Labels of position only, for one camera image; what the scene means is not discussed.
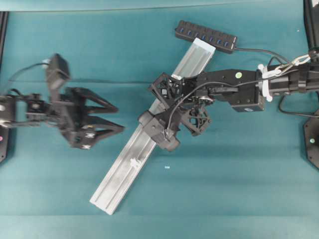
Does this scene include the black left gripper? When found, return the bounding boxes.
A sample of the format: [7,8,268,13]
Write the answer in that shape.
[25,87,125,150]

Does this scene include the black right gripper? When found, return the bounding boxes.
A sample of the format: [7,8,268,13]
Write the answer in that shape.
[149,72,219,136]

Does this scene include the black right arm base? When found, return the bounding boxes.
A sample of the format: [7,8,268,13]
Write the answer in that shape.
[304,118,319,169]

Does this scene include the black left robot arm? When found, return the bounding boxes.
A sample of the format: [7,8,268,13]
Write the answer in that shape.
[0,87,125,150]

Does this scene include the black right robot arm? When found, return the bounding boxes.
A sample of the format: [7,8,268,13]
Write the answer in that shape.
[144,47,319,142]

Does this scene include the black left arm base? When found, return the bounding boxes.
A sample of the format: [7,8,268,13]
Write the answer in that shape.
[0,126,10,162]

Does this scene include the black USB hub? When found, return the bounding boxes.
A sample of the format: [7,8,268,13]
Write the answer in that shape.
[175,20,237,54]

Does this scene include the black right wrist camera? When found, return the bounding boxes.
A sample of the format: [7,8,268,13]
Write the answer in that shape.
[138,110,181,152]

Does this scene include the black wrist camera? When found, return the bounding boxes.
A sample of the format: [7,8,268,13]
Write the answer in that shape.
[138,110,181,152]
[45,53,70,101]

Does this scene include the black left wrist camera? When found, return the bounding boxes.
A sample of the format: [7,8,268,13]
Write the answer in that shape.
[45,53,70,101]

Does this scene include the silver aluminium rail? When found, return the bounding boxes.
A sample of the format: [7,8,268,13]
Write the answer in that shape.
[90,38,216,215]

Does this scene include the black left frame post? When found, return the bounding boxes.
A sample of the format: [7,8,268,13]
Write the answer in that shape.
[0,11,9,61]

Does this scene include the black frame post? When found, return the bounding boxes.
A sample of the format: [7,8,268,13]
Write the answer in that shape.
[304,0,319,48]
[0,11,9,61]

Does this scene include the black right frame post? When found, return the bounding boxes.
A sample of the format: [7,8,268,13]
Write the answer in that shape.
[304,0,319,48]

